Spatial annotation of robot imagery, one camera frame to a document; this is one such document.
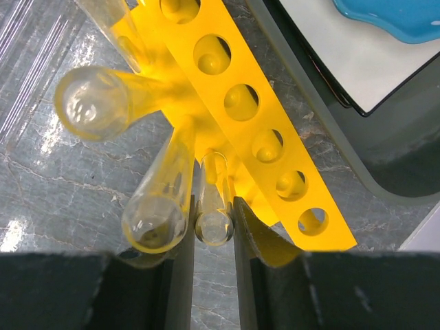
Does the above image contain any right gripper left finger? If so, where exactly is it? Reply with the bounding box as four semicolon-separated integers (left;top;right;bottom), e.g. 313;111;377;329
0;194;197;330

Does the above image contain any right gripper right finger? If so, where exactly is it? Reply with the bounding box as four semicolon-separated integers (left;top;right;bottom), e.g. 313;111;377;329
232;197;439;329

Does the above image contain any glass test tube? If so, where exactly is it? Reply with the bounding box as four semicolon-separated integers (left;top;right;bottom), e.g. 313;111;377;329
195;150;234;247
122;116;196;254
54;66;175;142
76;0;152;74
1;1;85;144

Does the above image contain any dark green tray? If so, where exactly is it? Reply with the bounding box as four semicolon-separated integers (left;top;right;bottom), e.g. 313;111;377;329
248;1;439;204

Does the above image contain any yellow test tube rack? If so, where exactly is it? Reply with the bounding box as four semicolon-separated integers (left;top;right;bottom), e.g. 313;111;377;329
130;1;357;251

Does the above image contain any white square board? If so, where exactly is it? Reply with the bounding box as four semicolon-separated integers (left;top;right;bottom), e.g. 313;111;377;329
280;1;439;115

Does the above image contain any blue dotted plate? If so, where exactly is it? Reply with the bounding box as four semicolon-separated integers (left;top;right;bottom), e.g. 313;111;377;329
333;0;439;44

